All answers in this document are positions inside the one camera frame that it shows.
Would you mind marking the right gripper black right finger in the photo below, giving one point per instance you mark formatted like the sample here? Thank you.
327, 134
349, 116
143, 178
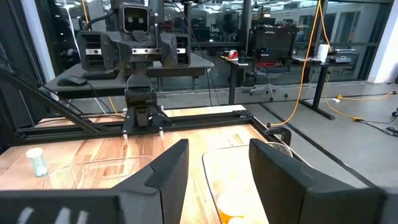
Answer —
295, 202

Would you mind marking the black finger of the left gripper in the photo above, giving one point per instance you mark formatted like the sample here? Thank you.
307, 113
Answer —
117, 46
168, 46

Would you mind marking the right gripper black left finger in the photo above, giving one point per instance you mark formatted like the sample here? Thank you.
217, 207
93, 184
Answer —
140, 202

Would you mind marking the large orange pill bottle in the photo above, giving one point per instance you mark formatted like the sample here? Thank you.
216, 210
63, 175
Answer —
231, 202

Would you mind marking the small teal pill bottle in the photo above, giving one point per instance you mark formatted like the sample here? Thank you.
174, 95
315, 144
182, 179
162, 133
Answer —
37, 161

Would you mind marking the clear plastic bin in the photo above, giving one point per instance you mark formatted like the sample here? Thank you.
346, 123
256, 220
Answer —
93, 174
230, 168

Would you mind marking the grey office desk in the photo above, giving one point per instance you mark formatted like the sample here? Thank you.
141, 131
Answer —
192, 63
93, 88

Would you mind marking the black computer mouse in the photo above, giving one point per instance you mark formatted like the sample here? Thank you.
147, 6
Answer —
72, 81

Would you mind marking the red tape dispenser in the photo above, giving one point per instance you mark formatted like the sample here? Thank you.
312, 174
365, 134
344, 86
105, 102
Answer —
232, 54

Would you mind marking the black standing desk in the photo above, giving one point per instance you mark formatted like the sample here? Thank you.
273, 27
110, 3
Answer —
320, 81
233, 74

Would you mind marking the black table clamp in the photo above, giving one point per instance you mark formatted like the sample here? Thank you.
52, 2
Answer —
281, 132

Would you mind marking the office chair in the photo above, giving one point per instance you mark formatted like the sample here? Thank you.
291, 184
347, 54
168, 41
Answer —
268, 88

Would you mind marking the white power strip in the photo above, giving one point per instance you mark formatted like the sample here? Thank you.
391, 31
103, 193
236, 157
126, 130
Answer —
334, 100

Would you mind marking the black caster wheel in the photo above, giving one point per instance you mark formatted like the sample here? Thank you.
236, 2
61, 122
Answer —
395, 112

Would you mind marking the white paper roll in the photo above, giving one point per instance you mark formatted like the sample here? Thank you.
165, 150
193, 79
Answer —
322, 53

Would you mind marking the grey desktop device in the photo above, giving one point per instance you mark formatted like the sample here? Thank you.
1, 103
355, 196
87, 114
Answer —
342, 56

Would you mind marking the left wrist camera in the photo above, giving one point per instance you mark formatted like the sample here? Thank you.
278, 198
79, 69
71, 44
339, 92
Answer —
135, 18

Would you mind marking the black aluminium table frame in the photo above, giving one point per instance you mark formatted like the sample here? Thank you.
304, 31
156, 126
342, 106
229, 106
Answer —
202, 123

